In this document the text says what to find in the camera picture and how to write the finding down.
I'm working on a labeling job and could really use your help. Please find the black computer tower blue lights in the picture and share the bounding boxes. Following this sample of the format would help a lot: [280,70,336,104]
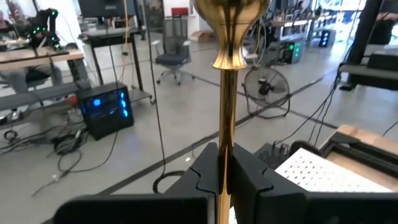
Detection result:
[76,82,135,141]

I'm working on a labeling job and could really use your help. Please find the grey side table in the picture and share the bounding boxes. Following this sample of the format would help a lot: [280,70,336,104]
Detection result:
[338,43,398,91]

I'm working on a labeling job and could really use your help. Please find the white perforated metal shelf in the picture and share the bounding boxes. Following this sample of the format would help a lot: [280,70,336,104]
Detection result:
[275,147,394,193]

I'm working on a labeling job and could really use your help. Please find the black computer green lights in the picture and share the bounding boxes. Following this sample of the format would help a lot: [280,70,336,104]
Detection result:
[279,40,302,65]

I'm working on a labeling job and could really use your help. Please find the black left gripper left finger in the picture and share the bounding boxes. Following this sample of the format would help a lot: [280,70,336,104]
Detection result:
[52,142,222,224]

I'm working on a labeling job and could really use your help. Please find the yellow cable with black ball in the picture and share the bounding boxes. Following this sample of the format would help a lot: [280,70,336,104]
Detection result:
[119,0,131,83]

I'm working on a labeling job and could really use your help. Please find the black coiled hanging cable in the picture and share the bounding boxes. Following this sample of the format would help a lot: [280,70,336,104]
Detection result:
[144,0,187,194]

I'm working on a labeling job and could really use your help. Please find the black metal stand table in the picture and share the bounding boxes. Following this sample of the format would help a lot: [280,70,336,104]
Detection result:
[79,27,155,105]

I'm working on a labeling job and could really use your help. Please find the black aluminium table frame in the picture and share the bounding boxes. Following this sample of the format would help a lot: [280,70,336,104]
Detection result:
[320,132,398,177]

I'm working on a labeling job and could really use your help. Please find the wooden desk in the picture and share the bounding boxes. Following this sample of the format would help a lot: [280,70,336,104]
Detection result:
[0,47,85,94]

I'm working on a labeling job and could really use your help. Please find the red box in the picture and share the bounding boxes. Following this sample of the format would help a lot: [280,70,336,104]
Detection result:
[170,7,190,17]

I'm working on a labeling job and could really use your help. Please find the black monitor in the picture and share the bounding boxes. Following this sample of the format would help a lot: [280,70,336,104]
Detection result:
[77,0,138,19]

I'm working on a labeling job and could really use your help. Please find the black floor cable bundle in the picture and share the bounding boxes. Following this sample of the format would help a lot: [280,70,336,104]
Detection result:
[0,116,119,197]

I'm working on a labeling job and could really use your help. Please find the black cables to power strip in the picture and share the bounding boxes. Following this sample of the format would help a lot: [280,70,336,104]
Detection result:
[272,73,342,147]

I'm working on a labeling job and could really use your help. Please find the black floor fan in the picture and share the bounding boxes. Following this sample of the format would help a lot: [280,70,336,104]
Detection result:
[241,65,292,119]

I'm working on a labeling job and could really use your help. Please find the cardboard box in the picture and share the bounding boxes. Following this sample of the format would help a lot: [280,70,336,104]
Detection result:
[188,30,218,44]

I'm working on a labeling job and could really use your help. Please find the person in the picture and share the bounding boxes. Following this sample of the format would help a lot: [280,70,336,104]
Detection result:
[0,65,63,94]

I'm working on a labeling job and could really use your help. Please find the grey mesh office chair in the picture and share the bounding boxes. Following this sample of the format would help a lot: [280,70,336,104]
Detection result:
[150,18,196,86]

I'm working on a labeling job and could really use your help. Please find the black perforated power strip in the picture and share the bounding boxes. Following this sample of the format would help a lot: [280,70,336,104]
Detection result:
[254,142,292,170]

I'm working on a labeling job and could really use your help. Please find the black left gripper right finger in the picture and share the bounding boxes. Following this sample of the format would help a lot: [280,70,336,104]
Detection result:
[229,142,398,224]

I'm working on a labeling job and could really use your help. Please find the tall gold candlestick holder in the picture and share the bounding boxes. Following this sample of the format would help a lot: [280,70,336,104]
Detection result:
[193,0,271,224]

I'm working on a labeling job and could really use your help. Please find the yellow hanging cable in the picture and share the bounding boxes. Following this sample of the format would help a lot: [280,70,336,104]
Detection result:
[255,17,269,68]

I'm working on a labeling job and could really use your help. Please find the black upright post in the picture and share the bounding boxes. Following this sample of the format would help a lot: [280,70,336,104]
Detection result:
[345,0,387,65]

